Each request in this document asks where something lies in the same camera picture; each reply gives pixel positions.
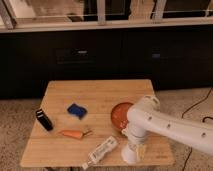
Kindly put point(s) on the white ceramic cup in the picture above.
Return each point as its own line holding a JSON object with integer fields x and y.
{"x": 129, "y": 154}

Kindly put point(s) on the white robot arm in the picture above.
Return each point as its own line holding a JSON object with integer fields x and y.
{"x": 144, "y": 115}

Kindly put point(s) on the orange bowl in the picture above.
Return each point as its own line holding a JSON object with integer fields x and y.
{"x": 119, "y": 115}

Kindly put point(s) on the wooden table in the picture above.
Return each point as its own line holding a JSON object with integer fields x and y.
{"x": 52, "y": 149}

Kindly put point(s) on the orange toy carrot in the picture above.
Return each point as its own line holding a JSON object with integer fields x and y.
{"x": 76, "y": 134}

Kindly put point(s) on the white tube with label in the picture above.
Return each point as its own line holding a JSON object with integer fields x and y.
{"x": 100, "y": 152}

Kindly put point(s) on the black stapler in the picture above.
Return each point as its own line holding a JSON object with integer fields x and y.
{"x": 44, "y": 120}

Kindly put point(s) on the dark cabinet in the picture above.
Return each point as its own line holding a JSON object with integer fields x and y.
{"x": 171, "y": 57}

